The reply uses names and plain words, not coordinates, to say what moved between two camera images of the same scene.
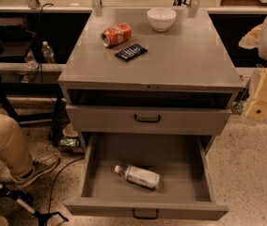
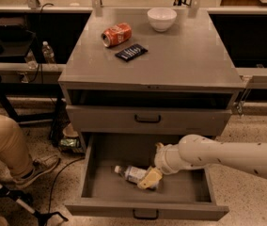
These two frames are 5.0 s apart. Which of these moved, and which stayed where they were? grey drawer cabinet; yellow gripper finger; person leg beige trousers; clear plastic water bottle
Moved: yellow gripper finger
Stayed: grey drawer cabinet; person leg beige trousers; clear plastic water bottle
